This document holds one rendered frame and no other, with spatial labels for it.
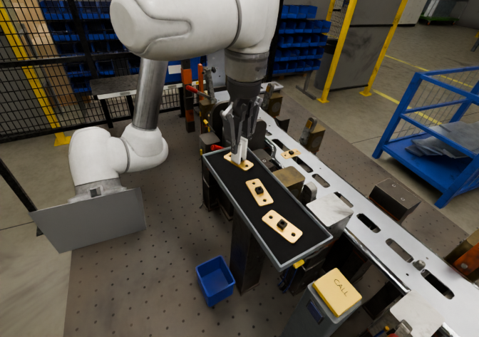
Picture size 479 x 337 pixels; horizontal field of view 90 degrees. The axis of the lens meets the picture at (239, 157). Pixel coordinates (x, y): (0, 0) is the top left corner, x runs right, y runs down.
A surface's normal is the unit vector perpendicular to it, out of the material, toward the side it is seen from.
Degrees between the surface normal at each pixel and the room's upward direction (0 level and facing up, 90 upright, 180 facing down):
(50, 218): 90
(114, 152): 53
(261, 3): 82
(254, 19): 93
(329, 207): 0
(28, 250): 0
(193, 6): 66
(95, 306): 0
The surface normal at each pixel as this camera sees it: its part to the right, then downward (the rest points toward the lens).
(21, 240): 0.06, -0.77
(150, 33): 0.29, 0.64
